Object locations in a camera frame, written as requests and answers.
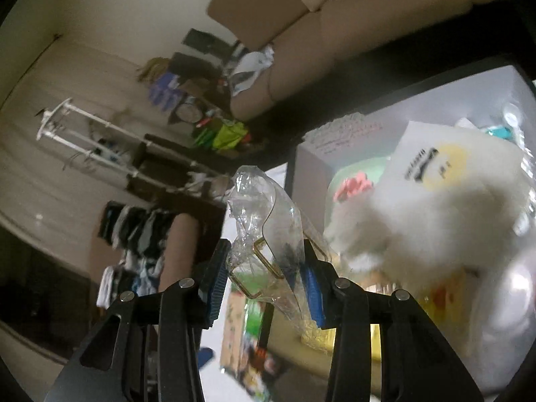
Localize green seaweed packet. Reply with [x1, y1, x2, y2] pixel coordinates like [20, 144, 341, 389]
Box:
[220, 289, 289, 390]

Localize black and white hanging clothes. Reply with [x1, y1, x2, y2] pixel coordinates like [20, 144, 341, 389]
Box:
[96, 200, 177, 307]

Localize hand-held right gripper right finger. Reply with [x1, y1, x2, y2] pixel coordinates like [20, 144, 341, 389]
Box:
[299, 239, 484, 402]

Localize paper card with writing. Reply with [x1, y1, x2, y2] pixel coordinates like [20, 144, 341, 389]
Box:
[304, 116, 384, 156]

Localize brown sofa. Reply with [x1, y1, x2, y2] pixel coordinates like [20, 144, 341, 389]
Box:
[208, 0, 503, 123]

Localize dark wooden chair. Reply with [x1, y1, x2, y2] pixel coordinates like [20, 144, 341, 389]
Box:
[172, 28, 239, 88]

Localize brown armchair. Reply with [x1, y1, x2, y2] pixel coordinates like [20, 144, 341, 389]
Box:
[157, 213, 199, 293]

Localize yellow-green bag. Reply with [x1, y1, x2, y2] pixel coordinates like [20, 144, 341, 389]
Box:
[213, 121, 249, 152]

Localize clear plastic bag gold lines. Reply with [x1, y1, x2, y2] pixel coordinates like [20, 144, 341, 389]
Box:
[226, 165, 336, 331]

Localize yellow snack packet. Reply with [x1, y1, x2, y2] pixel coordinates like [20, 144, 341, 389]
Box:
[364, 268, 470, 361]

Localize white drying rack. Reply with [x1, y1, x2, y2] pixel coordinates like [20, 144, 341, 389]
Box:
[37, 97, 235, 194]

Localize light green bowl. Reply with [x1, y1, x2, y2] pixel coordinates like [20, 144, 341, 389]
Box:
[329, 157, 392, 218]

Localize pink plastic item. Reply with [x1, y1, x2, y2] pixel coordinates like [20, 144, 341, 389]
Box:
[334, 172, 373, 202]

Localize black storage box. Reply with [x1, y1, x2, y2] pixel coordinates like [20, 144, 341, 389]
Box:
[285, 61, 536, 398]

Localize round white disc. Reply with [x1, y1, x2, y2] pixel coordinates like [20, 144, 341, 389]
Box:
[175, 103, 201, 125]

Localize stack of blue boxes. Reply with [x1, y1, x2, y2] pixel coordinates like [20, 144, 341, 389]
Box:
[148, 72, 182, 112]

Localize white fluffy plush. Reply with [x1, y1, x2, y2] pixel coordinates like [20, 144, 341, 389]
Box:
[324, 176, 520, 275]

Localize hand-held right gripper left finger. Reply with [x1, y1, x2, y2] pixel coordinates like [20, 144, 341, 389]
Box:
[44, 239, 232, 402]

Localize white dog print pouch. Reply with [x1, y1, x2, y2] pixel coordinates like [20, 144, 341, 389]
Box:
[377, 121, 525, 204]

